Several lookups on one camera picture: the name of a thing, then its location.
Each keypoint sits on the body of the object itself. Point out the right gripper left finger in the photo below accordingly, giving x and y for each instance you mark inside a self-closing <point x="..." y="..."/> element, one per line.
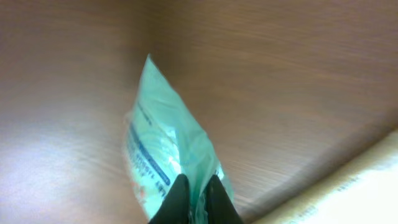
<point x="176" y="205"/>

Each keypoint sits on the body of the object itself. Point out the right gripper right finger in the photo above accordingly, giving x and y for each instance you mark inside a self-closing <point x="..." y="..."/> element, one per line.
<point x="218" y="206"/>

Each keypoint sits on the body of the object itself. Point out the light blue wipes packet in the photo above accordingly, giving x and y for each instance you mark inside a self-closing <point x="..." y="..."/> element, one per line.
<point x="164" y="140"/>

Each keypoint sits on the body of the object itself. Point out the yellow white snack bag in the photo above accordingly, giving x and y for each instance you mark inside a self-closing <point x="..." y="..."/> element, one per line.
<point x="363" y="191"/>

